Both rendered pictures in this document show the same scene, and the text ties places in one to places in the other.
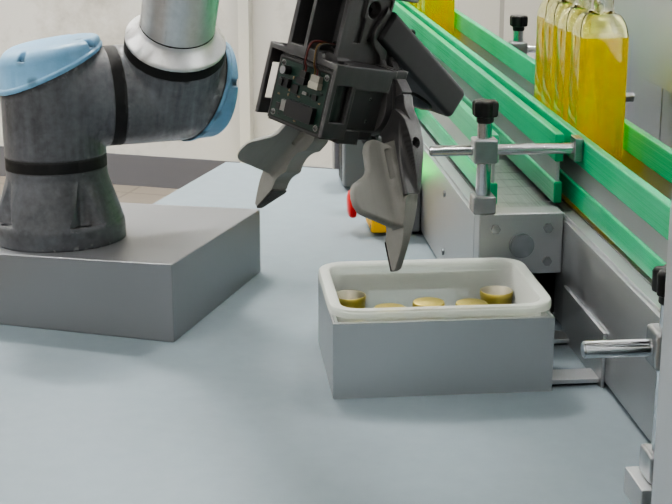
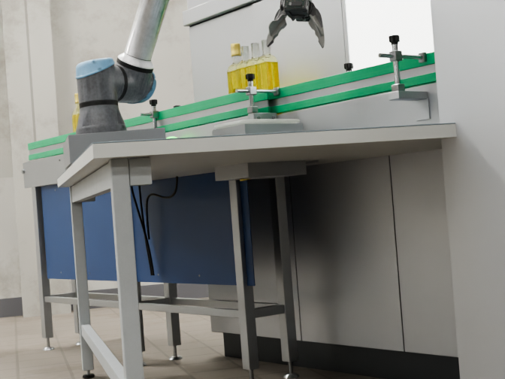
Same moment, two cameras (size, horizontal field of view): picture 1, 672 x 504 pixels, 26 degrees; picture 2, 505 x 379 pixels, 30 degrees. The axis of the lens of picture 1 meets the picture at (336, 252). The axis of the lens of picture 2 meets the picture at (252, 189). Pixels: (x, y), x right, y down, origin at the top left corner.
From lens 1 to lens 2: 186 cm
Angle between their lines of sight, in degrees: 35
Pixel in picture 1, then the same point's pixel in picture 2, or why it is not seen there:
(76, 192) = (116, 111)
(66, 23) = not seen: outside the picture
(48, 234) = (110, 125)
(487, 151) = (253, 89)
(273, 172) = (272, 34)
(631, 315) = (331, 112)
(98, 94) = (119, 76)
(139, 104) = (131, 81)
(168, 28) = (143, 52)
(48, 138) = (106, 90)
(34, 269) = (108, 137)
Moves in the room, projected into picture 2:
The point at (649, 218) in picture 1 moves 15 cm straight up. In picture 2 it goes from (328, 84) to (325, 35)
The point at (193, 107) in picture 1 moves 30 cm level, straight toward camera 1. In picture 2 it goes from (146, 85) to (199, 69)
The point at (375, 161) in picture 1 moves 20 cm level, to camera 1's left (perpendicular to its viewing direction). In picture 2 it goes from (313, 19) to (248, 15)
